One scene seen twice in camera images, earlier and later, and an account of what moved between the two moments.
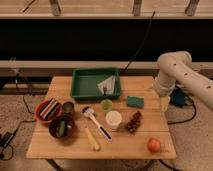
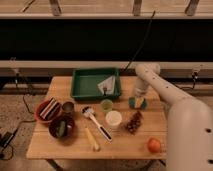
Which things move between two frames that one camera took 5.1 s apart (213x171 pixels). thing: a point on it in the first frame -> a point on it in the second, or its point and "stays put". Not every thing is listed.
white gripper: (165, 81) -> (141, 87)
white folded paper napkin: (108, 85) stays put
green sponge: (135, 101) stays put
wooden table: (131, 127) stays put
